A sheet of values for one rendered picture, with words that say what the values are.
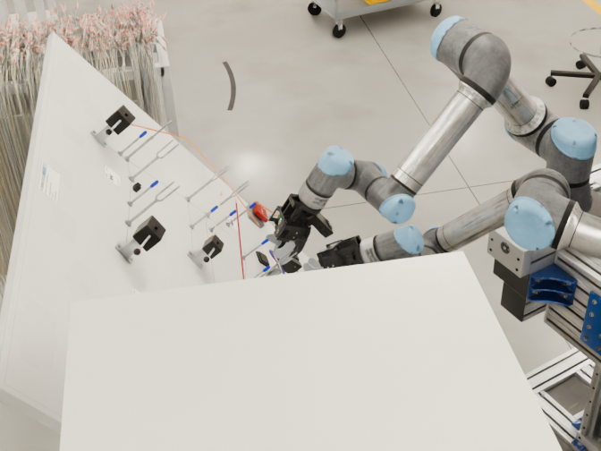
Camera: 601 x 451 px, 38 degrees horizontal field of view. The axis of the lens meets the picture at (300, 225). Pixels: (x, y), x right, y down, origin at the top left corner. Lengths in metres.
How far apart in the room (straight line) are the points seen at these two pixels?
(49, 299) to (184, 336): 0.49
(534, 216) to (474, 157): 2.86
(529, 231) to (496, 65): 0.38
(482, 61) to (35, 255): 1.07
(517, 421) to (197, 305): 0.40
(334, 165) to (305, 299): 0.99
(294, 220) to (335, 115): 3.04
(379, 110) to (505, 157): 0.84
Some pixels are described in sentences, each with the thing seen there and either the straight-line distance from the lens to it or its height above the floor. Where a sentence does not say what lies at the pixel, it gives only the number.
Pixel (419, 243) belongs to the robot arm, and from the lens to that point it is 2.20.
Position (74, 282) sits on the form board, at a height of 1.59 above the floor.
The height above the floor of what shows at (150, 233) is 1.55.
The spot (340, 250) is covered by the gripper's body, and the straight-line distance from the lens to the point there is 2.27.
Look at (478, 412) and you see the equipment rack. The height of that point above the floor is 1.85.
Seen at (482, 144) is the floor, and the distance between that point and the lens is 4.93.
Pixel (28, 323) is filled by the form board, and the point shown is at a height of 1.65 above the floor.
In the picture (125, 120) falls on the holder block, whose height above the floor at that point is 1.61.
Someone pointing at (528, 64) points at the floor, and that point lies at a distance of 5.81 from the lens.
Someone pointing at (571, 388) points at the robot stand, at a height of 0.21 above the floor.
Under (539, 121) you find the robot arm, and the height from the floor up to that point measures 1.39.
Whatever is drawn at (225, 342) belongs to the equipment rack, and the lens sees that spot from 1.03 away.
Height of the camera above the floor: 2.57
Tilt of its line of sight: 37 degrees down
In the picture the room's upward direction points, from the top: 3 degrees counter-clockwise
